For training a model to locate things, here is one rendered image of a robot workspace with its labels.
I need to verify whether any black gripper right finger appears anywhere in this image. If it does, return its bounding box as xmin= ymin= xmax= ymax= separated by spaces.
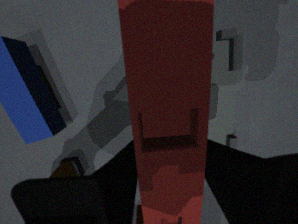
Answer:
xmin=205 ymin=139 xmax=298 ymax=224

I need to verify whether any blue bar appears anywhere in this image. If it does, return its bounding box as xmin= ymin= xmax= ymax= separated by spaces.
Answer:
xmin=0 ymin=36 xmax=67 ymax=145

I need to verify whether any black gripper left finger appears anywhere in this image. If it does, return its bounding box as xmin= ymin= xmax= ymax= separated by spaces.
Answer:
xmin=10 ymin=140 xmax=138 ymax=224

